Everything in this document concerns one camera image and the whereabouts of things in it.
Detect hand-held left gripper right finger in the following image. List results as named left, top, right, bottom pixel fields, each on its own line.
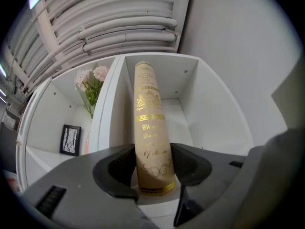
left=170, top=143, right=250, bottom=228

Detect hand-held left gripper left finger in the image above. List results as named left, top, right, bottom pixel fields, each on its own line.
left=20, top=143, right=155, bottom=229

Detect beige gold-printed tube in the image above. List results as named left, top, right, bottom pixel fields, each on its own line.
left=133, top=61, right=177, bottom=198

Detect pink vase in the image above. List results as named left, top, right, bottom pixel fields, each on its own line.
left=83, top=118, right=93, bottom=155

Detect white shelf unit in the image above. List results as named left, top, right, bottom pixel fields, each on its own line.
left=15, top=52, right=255, bottom=229

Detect person's grey shirt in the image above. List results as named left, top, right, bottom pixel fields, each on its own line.
left=247, top=65, right=305, bottom=224

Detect pink artificial flowers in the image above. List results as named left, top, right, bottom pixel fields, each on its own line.
left=74, top=65, right=110, bottom=119

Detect bundle of white ceiling pipes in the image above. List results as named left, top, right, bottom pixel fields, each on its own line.
left=0, top=0, right=182, bottom=97

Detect black picture frame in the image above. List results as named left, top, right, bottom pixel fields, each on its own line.
left=59, top=125, right=82, bottom=157

